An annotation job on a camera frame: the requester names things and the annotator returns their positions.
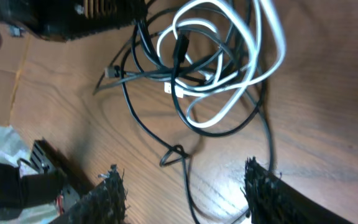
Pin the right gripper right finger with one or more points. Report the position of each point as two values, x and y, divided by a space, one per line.
271 200

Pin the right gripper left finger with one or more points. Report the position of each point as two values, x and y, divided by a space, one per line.
104 204

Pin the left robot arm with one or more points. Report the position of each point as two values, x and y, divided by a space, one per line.
63 20

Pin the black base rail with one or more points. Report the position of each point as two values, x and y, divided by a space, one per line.
44 178

